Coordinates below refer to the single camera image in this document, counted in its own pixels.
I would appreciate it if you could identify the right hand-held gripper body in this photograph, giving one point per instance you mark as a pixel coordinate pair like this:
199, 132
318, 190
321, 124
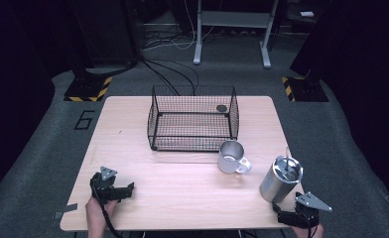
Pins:
303, 211

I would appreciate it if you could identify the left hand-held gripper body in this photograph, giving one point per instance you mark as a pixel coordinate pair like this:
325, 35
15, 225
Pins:
103, 189

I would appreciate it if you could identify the steel tumbler with straw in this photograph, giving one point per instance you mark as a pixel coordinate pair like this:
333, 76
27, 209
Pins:
278, 181

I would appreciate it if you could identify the person's right hand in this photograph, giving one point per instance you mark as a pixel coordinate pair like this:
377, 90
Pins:
306, 232

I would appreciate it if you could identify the person's left hand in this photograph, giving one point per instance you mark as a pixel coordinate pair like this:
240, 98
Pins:
97, 211

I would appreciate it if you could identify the grey tape strip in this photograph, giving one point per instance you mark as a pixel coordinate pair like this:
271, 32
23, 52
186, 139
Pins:
66, 210

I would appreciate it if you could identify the striped black stand base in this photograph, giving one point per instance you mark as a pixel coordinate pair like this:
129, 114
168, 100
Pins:
306, 88
88, 88

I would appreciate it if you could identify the dark round sticker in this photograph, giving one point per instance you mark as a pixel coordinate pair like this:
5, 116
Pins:
221, 108

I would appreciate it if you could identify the black curtain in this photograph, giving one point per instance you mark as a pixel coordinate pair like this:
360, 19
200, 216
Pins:
33, 49
364, 66

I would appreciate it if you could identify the small white box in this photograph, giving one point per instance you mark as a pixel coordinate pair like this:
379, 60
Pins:
306, 14

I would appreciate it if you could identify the white metal stand frame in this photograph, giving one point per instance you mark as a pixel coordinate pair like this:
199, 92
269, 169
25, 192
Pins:
232, 19

